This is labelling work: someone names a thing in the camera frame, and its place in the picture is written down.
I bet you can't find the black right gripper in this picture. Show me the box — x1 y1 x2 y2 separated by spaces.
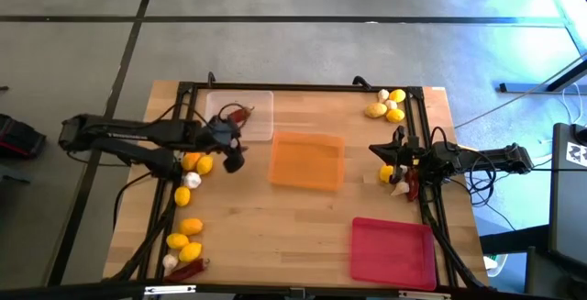
368 137 437 177

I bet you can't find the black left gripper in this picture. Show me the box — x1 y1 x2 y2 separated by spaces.
206 112 253 152

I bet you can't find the red chili pepper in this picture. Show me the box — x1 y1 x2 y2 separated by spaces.
163 257 211 283
227 106 256 125
404 167 421 203

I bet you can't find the orange-tinted lemon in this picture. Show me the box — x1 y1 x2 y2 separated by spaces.
178 217 205 237
181 151 202 172

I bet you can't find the orange plastic tray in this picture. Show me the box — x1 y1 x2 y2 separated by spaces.
267 129 346 193

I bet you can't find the clear plastic tray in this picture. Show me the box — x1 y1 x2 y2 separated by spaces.
204 89 275 143

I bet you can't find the pink plastic cup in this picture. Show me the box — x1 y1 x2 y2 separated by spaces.
349 217 437 292

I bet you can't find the black floor stand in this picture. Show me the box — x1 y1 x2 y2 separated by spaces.
498 59 587 94

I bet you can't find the white green container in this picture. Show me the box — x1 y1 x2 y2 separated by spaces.
483 253 509 272

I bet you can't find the black monitor cart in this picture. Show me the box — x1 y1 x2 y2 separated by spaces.
548 122 587 269

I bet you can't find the black white marker tag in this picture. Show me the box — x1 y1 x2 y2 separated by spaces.
566 141 587 168

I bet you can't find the black red bag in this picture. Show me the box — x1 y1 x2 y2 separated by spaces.
0 113 47 160

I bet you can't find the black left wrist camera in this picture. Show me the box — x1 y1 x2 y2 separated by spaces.
223 146 247 174

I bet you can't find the black metal table frame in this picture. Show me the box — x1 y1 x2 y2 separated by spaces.
109 79 492 292

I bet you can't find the black cable bundle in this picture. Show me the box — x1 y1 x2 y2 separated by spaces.
451 152 499 209

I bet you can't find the grey floor cable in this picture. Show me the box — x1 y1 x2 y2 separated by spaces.
453 53 587 130

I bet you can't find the silver metal bracket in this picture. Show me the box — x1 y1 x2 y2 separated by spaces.
397 290 453 300
144 284 197 295

